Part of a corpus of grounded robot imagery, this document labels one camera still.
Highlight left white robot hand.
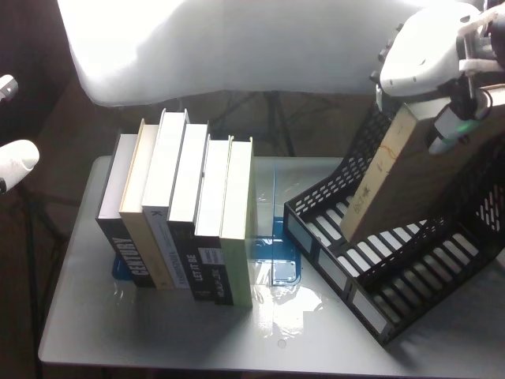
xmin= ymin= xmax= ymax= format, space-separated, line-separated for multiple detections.
xmin=0 ymin=73 xmax=41 ymax=197

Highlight tan hardcover book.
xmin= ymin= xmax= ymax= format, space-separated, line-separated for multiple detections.
xmin=339 ymin=84 xmax=505 ymax=244

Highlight black CENTURY book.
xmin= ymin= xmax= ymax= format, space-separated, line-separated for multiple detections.
xmin=95 ymin=133 xmax=157 ymax=288

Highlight cream spine book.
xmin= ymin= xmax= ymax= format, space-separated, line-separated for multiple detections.
xmin=118 ymin=118 xmax=174 ymax=291

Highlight white book with letter K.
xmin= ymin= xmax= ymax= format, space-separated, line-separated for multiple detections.
xmin=140 ymin=109 xmax=194 ymax=290

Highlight black LET IT BE book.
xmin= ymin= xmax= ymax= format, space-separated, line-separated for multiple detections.
xmin=167 ymin=123 xmax=210 ymax=302

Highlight pale green book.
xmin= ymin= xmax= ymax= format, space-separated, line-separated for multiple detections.
xmin=219 ymin=136 xmax=257 ymax=309

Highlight blue bookend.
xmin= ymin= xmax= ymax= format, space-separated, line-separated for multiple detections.
xmin=111 ymin=163 xmax=303 ymax=287

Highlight black tripod stand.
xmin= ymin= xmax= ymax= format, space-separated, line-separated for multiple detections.
xmin=219 ymin=89 xmax=303 ymax=157

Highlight black mesh file rack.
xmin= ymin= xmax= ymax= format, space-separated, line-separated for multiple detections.
xmin=282 ymin=100 xmax=505 ymax=347

